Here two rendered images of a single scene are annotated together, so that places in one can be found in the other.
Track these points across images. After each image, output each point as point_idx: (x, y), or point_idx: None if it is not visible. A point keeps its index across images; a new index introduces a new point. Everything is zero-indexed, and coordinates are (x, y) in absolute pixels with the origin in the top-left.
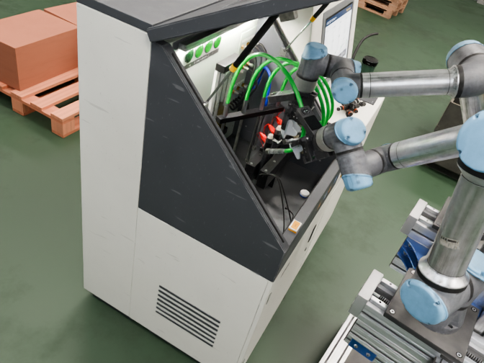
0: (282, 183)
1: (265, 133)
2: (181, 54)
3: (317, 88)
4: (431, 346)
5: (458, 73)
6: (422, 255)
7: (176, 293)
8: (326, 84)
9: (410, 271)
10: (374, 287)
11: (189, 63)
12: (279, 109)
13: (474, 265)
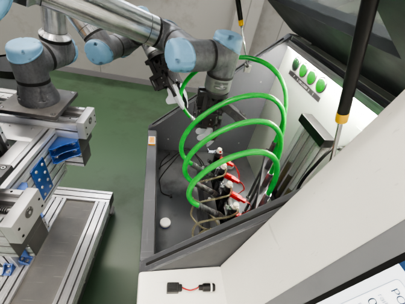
0: (192, 224)
1: None
2: (293, 55)
3: (210, 108)
4: None
5: None
6: (19, 189)
7: None
8: (219, 159)
9: (55, 114)
10: (82, 113)
11: (294, 72)
12: (255, 206)
13: (27, 38)
